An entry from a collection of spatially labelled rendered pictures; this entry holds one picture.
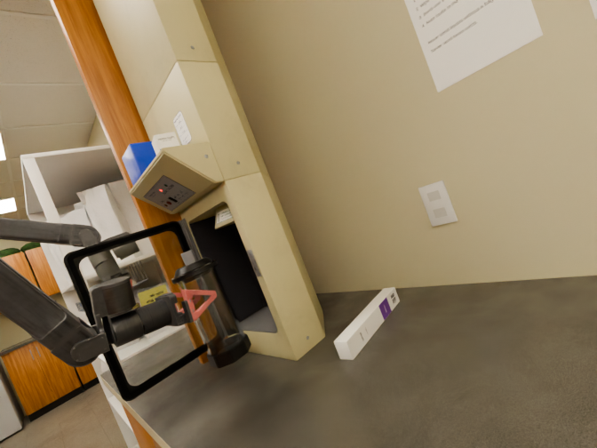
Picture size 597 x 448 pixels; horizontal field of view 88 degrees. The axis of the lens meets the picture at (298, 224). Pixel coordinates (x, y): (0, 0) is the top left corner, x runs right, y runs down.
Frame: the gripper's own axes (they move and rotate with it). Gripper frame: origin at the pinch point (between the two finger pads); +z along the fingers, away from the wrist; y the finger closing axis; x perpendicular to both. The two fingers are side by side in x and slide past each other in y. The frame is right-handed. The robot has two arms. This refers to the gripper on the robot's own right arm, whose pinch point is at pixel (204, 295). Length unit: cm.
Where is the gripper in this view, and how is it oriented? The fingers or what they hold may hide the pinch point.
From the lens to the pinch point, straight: 78.5
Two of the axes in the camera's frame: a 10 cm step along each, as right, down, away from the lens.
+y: -6.3, 2.2, 7.4
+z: 7.1, -2.2, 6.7
